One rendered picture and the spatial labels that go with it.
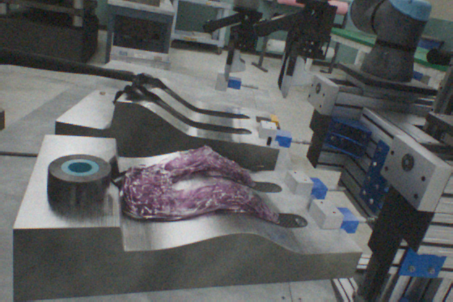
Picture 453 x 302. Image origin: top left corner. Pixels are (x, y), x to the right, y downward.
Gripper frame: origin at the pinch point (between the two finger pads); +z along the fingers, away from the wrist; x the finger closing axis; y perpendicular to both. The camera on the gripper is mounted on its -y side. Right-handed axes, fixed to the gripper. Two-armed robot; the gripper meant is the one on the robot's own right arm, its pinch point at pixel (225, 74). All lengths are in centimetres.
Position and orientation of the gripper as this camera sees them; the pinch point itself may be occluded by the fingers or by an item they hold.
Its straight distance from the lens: 117.6
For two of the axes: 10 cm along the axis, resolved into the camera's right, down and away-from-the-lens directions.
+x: 0.2, -3.6, 9.3
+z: -1.9, 9.1, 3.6
